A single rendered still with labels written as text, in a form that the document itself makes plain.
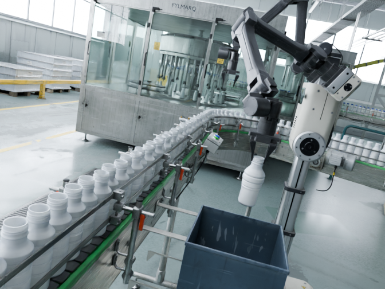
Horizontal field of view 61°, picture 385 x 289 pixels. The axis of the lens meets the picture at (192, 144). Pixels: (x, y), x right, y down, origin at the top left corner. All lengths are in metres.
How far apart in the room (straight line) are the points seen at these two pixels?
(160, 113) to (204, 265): 4.02
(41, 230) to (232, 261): 0.58
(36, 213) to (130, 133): 4.54
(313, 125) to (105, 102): 3.94
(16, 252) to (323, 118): 1.47
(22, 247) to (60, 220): 0.11
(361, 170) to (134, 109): 3.30
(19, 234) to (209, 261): 0.61
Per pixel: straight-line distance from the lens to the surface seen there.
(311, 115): 1.74
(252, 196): 1.10
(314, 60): 1.56
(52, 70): 10.25
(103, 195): 0.84
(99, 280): 0.92
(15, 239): 0.60
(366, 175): 2.98
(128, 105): 5.09
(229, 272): 1.06
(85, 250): 0.84
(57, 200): 0.68
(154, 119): 4.97
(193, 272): 1.08
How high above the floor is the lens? 1.45
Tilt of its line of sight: 13 degrees down
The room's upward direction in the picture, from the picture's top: 11 degrees clockwise
